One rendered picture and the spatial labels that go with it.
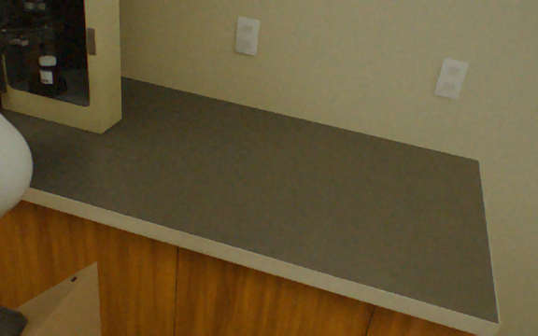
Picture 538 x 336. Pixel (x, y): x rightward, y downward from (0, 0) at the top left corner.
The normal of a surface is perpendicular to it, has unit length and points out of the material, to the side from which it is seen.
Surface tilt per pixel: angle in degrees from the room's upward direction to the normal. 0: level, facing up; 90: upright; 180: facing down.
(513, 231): 90
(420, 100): 90
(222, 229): 0
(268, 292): 90
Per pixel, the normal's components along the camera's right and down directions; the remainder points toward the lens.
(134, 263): -0.29, 0.46
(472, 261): 0.13, -0.85
